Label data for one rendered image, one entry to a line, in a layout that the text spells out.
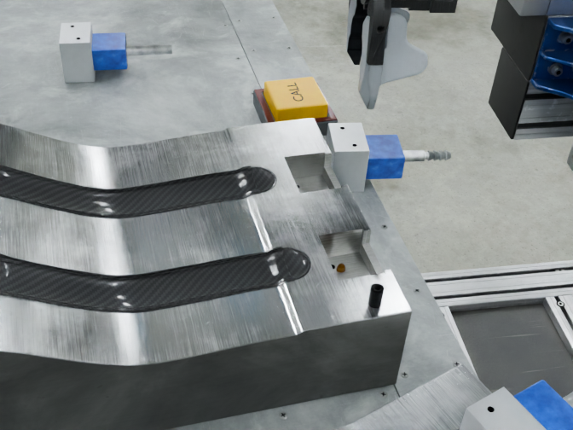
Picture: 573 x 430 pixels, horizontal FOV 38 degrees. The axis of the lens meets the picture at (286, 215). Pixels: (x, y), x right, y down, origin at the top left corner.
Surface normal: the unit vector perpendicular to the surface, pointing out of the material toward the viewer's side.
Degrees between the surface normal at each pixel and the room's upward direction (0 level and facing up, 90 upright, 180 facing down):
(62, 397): 90
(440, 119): 0
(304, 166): 90
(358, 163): 90
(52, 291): 28
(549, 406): 0
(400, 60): 76
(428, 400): 0
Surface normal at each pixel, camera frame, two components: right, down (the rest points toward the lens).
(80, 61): 0.15, 0.66
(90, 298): 0.43, -0.76
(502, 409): 0.05, -0.75
